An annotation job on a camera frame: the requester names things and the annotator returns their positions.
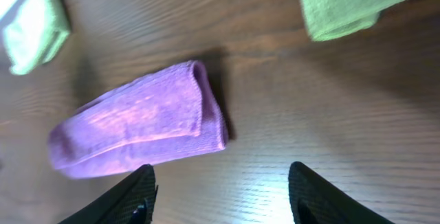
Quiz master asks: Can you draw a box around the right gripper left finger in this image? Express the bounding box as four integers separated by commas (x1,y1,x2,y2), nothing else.
60,164,158,224

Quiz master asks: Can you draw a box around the folded green cloth left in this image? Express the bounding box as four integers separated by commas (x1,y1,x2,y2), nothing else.
3,0,71,76

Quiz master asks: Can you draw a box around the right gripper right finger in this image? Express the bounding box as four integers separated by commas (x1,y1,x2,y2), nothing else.
288,161,393,224

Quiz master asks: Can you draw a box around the purple cloth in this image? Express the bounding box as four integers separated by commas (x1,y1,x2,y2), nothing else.
48,60,228,179

